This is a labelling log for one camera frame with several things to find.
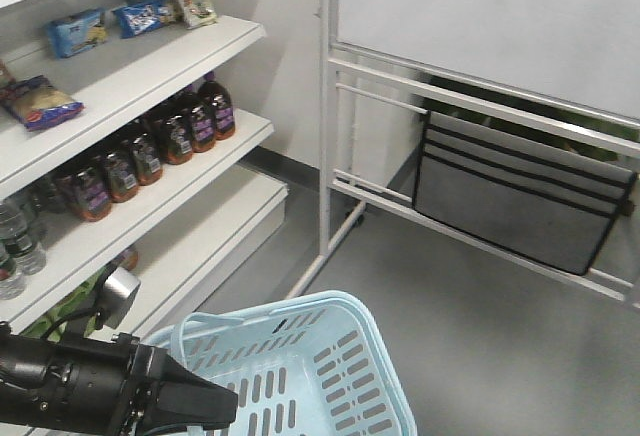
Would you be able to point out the blue red snack bag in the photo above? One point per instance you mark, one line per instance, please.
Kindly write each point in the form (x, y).
(38, 105)

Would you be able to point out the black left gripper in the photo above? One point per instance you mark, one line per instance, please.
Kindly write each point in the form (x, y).
(125, 387)

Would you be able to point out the grey fabric organizer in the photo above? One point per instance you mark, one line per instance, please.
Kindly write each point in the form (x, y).
(542, 203)

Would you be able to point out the white supermarket shelf unit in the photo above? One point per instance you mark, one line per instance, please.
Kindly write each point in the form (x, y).
(183, 235)

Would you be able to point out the blue snack packet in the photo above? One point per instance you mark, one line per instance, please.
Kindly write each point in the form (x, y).
(141, 18)
(77, 33)

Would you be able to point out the white rolling whiteboard frame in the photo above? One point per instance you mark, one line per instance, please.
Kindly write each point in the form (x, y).
(580, 56)

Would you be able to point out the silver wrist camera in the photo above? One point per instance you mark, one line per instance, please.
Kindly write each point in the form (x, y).
(116, 290)

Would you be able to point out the light blue plastic basket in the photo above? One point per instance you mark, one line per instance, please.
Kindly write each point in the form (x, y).
(312, 365)

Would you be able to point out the clear water bottle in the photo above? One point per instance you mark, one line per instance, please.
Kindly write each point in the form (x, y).
(23, 247)

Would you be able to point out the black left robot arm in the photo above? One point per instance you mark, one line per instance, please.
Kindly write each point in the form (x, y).
(23, 365)

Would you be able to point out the brown sauce bottle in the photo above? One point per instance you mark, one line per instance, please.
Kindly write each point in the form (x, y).
(218, 99)
(170, 132)
(145, 156)
(84, 192)
(200, 119)

